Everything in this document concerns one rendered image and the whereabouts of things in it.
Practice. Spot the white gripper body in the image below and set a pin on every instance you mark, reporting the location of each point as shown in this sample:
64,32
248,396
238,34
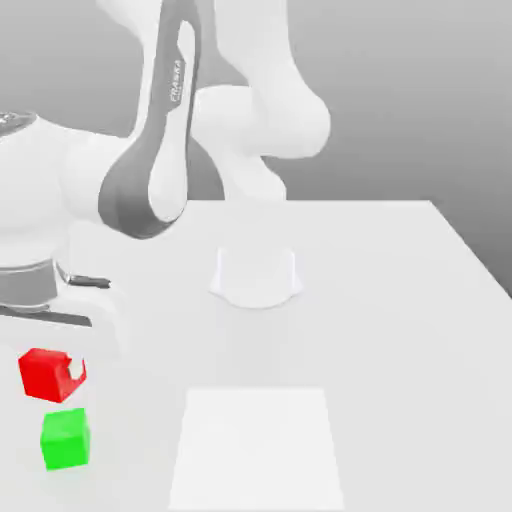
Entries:
48,336

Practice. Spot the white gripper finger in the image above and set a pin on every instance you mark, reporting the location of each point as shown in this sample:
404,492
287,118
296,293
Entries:
76,368

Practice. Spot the small red cube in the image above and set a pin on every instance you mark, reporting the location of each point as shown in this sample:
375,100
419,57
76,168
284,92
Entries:
42,376

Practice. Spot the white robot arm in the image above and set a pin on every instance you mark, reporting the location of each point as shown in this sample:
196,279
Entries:
244,120

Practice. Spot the small green cube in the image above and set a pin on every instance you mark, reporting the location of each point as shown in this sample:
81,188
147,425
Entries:
64,440

